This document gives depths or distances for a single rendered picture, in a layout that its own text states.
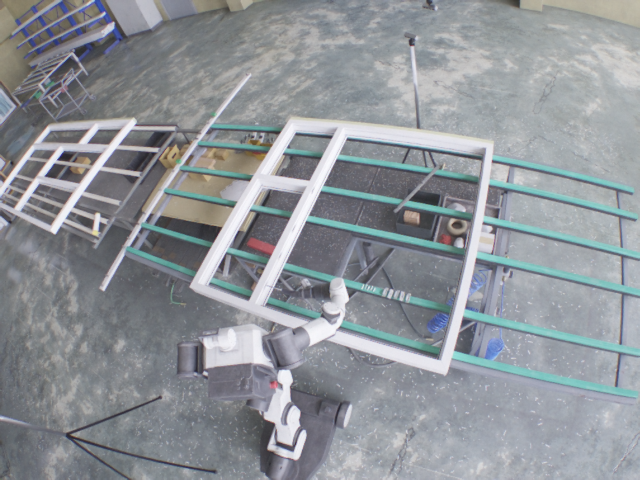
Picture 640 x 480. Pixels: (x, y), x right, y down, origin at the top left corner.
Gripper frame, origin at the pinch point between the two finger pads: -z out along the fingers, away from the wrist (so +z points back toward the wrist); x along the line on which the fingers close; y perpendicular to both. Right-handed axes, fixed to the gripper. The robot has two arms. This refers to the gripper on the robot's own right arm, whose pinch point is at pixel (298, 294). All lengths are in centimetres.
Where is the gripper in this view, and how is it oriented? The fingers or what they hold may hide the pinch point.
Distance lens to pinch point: 191.0
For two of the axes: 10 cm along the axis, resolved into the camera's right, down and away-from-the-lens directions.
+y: 1.2, 9.9, -0.8
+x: -3.9, -0.3, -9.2
